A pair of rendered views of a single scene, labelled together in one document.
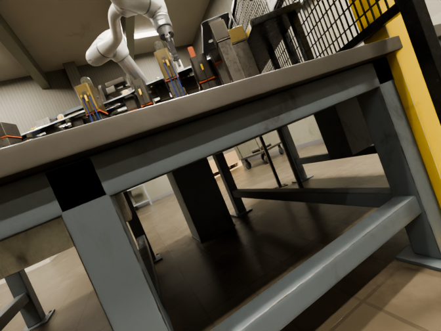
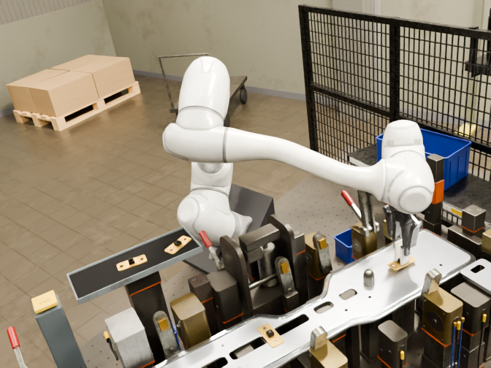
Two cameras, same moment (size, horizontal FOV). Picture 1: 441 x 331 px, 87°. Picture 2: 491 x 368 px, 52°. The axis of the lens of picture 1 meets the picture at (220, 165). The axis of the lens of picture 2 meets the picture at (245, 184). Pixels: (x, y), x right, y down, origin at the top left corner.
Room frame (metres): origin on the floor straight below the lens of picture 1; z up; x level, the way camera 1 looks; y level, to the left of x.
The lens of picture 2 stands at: (0.25, 0.85, 2.01)
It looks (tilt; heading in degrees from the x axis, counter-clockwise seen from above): 29 degrees down; 337
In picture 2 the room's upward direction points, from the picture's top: 9 degrees counter-clockwise
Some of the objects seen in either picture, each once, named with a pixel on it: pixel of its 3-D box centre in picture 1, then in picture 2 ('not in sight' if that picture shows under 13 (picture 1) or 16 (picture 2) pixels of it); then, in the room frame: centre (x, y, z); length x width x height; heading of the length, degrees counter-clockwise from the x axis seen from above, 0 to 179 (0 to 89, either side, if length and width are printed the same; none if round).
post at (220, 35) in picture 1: (231, 65); not in sight; (0.81, -0.17, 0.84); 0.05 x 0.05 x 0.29; 2
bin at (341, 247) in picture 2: not in sight; (351, 245); (1.63, -0.14, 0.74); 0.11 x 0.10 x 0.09; 92
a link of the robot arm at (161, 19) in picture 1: (162, 24); not in sight; (1.19, 0.00, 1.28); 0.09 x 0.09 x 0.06
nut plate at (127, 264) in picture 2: not in sight; (131, 261); (1.49, 0.72, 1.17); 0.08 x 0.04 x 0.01; 86
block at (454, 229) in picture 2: not in sight; (462, 271); (1.19, -0.26, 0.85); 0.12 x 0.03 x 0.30; 2
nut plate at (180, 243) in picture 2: not in sight; (177, 243); (1.49, 0.58, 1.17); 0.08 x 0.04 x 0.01; 117
